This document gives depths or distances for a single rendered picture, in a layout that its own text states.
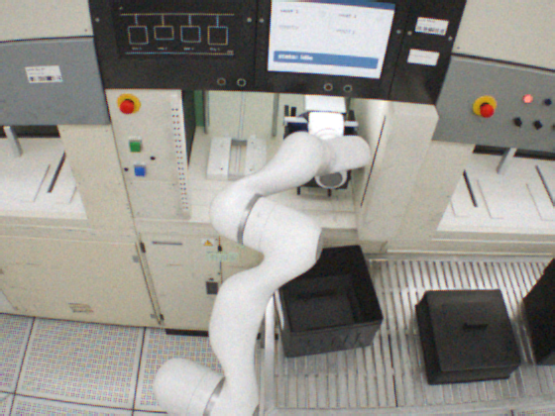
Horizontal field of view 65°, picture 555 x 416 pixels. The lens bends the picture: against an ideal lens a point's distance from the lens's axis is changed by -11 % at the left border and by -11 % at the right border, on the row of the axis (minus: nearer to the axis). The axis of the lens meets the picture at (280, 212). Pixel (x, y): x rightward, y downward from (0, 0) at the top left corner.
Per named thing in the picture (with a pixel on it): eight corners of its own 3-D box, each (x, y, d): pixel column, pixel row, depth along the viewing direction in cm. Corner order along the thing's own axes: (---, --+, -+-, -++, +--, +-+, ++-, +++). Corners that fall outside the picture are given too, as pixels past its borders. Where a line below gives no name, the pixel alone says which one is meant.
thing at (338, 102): (277, 193, 162) (285, 119, 138) (277, 153, 175) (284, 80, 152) (349, 197, 163) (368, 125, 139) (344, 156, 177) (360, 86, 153)
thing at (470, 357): (428, 385, 138) (442, 368, 128) (413, 303, 158) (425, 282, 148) (509, 378, 140) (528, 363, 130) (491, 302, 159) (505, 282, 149)
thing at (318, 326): (270, 282, 160) (273, 252, 147) (350, 273, 164) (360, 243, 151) (284, 359, 142) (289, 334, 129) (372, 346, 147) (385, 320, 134)
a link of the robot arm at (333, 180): (341, 131, 131) (309, 139, 133) (345, 163, 122) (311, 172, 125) (349, 152, 137) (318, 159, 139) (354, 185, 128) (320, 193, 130)
